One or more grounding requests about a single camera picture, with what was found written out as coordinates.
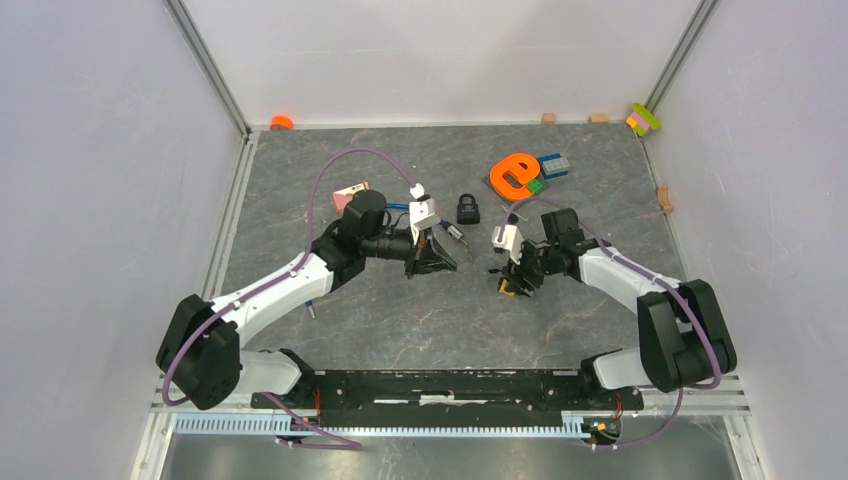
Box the orange round cap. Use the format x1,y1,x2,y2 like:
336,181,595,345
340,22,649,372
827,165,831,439
269,115,294,131

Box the wooden arch piece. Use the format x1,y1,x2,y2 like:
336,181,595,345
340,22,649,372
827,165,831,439
656,185,675,215

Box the yellow padlock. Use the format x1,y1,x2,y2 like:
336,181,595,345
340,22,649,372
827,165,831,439
498,278,516,296

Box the orange letter block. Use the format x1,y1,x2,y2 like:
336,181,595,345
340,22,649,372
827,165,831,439
488,152,541,186

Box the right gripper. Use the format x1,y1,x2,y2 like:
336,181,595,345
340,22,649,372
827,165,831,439
501,239,560,298

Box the black padlock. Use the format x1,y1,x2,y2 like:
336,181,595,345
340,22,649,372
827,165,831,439
456,193,481,225

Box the blue cable loop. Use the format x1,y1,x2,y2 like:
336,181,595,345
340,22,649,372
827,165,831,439
304,201,465,321

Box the blue lego brick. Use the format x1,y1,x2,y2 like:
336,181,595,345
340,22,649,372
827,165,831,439
537,153,571,179

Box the pink wooden puzzle box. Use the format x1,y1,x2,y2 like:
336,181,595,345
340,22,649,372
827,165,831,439
332,182,370,214

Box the blue slotted cable duct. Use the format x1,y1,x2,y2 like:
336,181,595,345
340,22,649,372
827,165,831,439
173,413,586,439

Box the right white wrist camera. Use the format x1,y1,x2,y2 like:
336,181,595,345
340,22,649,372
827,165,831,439
491,224,524,265

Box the black head key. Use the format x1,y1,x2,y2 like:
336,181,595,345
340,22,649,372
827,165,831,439
505,209,528,225

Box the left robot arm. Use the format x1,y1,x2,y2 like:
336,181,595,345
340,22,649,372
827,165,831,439
155,190,457,410

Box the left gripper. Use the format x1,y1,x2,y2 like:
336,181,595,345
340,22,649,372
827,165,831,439
362,224,456,280

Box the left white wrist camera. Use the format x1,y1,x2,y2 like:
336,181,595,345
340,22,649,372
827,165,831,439
408,183,441,244

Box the stacked coloured lego bricks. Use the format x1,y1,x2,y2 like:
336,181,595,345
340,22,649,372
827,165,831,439
625,103,662,137

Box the silver key bunch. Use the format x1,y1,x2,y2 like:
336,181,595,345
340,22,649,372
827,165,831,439
461,240,474,263

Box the green lego brick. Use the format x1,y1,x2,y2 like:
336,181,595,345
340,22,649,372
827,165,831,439
526,179,547,196

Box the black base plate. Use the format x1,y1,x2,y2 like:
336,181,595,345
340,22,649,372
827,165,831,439
280,369,644,428

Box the grey plate under letter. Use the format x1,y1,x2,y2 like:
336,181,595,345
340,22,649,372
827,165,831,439
482,176,550,204

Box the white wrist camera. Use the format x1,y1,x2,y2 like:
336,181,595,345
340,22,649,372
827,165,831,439
491,224,524,265
408,183,441,244

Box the wooden block right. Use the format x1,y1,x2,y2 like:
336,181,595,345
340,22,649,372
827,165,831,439
588,113,610,124

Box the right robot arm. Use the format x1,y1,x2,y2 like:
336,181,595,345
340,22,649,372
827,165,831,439
491,209,738,408

